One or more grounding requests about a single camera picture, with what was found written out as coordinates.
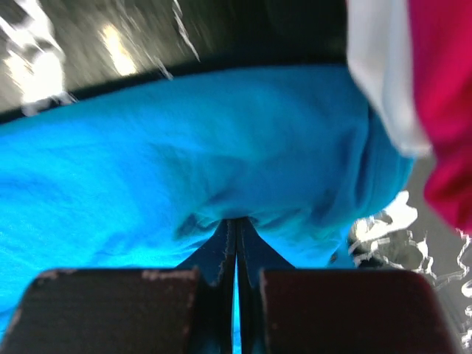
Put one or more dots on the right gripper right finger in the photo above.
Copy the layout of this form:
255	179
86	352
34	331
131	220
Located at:
288	310

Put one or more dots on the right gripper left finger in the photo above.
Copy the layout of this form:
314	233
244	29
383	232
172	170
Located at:
186	309

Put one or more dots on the blue t shirt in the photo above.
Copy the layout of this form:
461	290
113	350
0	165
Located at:
142	177

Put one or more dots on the white folded t shirt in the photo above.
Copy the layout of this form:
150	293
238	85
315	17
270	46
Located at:
379	58

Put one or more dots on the red folded t shirt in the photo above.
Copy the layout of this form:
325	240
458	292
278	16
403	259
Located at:
441	50

